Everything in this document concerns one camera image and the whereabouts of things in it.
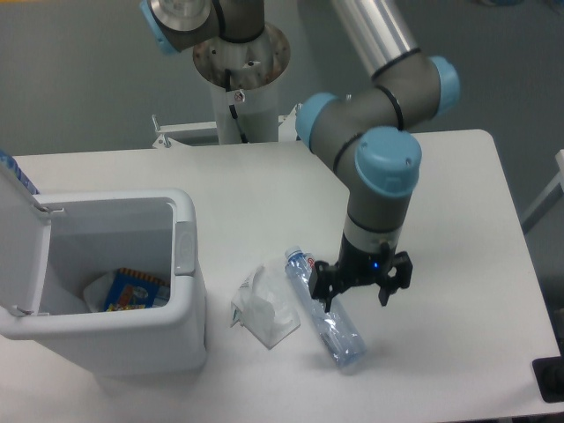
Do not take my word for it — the white left support bracket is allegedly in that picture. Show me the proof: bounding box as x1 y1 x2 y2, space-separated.
152 115 219 148

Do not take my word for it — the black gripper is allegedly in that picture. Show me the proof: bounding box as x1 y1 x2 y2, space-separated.
309 235 413 313

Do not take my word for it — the white middle support bracket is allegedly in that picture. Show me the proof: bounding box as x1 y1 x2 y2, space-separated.
278 102 302 142

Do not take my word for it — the white trash can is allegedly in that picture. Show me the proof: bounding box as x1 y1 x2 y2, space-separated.
1 185 206 376

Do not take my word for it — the white frame at right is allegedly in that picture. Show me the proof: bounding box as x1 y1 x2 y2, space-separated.
521 149 563 234

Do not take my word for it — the clear plastic water bottle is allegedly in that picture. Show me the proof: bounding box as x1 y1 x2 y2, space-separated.
285 246 367 368

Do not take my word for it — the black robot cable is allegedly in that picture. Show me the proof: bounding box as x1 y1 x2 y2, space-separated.
224 68 249 145

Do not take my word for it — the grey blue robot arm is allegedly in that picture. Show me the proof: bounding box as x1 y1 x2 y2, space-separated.
140 1 460 306

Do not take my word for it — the clear plastic wrapper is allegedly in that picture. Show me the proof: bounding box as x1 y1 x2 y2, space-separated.
230 264 301 350

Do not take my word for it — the blue patterned object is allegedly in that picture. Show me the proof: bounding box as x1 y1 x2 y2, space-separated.
0 150 40 195

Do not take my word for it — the white crumpled paper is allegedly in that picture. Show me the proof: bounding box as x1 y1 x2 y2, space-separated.
83 271 116 313

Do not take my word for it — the black table clamp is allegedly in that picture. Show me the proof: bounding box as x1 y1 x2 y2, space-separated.
532 356 563 404

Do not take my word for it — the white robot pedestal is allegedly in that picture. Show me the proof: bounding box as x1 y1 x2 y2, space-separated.
192 23 291 145

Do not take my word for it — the blue snack package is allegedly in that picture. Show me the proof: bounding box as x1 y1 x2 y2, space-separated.
102 268 171 312

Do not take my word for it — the white support bracket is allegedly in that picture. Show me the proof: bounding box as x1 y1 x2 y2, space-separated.
152 115 219 148
278 102 302 142

